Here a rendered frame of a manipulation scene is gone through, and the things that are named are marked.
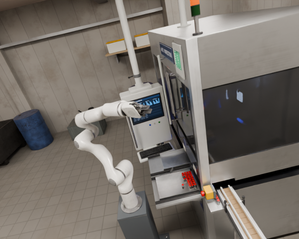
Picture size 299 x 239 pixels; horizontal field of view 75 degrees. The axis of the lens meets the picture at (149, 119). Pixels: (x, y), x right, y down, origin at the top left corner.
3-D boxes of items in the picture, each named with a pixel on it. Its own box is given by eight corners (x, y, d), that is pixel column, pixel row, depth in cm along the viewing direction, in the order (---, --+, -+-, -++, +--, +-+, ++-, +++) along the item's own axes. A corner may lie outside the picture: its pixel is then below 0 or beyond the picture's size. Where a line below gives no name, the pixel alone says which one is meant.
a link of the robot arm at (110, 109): (128, 113, 123) (118, 118, 116) (113, 113, 130) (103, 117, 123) (125, 100, 120) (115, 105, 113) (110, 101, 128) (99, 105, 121)
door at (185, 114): (184, 133, 187) (175, 73, 161) (199, 160, 149) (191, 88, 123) (183, 133, 187) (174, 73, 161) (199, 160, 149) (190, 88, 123)
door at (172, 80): (173, 113, 229) (165, 63, 203) (184, 133, 188) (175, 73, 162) (173, 113, 229) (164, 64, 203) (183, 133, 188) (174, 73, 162)
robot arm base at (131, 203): (120, 215, 162) (114, 200, 154) (121, 197, 179) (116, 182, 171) (142, 210, 161) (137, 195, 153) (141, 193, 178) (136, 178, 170)
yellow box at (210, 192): (212, 190, 153) (211, 184, 150) (216, 197, 146) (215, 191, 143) (202, 192, 153) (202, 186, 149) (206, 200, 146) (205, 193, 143)
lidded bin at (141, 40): (153, 41, 448) (151, 31, 438) (155, 43, 418) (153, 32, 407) (136, 46, 449) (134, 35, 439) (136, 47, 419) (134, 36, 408)
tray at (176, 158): (189, 149, 218) (189, 146, 216) (197, 163, 194) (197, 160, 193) (160, 156, 217) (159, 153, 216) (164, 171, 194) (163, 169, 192)
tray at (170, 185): (190, 171, 187) (189, 168, 185) (199, 192, 164) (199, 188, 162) (155, 179, 187) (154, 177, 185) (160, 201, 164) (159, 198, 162)
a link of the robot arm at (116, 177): (132, 171, 154) (121, 187, 142) (125, 175, 162) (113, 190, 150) (89, 125, 151) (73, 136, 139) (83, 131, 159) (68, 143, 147)
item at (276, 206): (219, 133, 383) (216, 91, 343) (306, 234, 198) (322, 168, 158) (169, 145, 382) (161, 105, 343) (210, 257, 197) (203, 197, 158)
